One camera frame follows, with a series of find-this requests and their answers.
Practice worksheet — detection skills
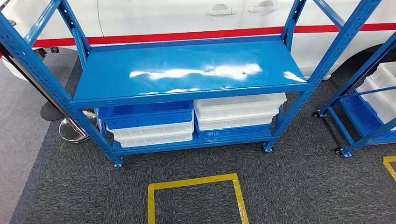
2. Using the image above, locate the blue steel shelf rack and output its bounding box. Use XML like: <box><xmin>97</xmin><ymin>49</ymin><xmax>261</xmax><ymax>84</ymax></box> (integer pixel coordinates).
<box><xmin>313</xmin><ymin>31</ymin><xmax>396</xmax><ymax>159</ymax></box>
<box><xmin>0</xmin><ymin>0</ymin><xmax>384</xmax><ymax>168</ymax></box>

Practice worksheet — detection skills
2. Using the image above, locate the white plastic bin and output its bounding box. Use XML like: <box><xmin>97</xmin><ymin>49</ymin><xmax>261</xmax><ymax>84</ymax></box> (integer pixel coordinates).
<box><xmin>116</xmin><ymin>133</ymin><xmax>194</xmax><ymax>148</ymax></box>
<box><xmin>194</xmin><ymin>106</ymin><xmax>281</xmax><ymax>122</ymax></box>
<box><xmin>106</xmin><ymin>119</ymin><xmax>195</xmax><ymax>140</ymax></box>
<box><xmin>194</xmin><ymin>92</ymin><xmax>288</xmax><ymax>114</ymax></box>
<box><xmin>355</xmin><ymin>62</ymin><xmax>396</xmax><ymax>125</ymax></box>
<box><xmin>196</xmin><ymin>114</ymin><xmax>276</xmax><ymax>132</ymax></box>

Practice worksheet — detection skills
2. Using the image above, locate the red barrier belt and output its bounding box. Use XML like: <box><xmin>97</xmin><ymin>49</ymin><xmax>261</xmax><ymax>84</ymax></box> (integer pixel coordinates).
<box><xmin>0</xmin><ymin>22</ymin><xmax>396</xmax><ymax>58</ymax></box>

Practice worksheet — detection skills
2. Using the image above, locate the white car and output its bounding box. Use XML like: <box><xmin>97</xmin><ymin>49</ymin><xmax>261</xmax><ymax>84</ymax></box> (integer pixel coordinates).
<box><xmin>0</xmin><ymin>0</ymin><xmax>396</xmax><ymax>83</ymax></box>

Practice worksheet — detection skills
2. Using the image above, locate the silver round stand base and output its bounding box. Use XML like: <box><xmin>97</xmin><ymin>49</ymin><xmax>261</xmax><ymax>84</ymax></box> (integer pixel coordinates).
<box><xmin>58</xmin><ymin>111</ymin><xmax>99</xmax><ymax>144</ymax></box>

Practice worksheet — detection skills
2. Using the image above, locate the black base stanchion post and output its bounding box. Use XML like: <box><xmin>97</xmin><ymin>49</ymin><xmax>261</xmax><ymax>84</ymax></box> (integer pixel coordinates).
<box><xmin>0</xmin><ymin>43</ymin><xmax>66</xmax><ymax>122</ymax></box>

